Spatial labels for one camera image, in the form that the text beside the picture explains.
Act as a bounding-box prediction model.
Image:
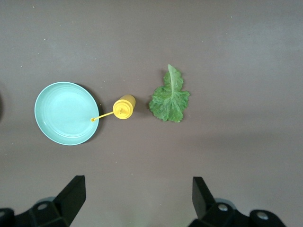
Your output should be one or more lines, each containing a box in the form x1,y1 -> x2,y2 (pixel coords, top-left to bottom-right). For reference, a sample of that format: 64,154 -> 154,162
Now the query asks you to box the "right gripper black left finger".
0,175 -> 86,227

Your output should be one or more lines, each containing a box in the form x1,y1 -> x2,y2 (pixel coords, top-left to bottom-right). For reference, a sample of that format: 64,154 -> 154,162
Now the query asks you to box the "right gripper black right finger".
189,176 -> 288,227

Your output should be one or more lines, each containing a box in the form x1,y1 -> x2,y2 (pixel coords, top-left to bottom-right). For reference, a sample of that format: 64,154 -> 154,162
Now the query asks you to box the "yellow squeeze bottle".
90,94 -> 137,122

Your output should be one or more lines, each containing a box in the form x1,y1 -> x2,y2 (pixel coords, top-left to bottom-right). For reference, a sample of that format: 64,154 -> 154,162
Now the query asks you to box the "mint green round plate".
34,81 -> 100,146

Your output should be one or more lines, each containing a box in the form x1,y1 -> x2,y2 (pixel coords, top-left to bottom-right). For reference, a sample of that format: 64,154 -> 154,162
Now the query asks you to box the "green lettuce leaf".
149,64 -> 191,123

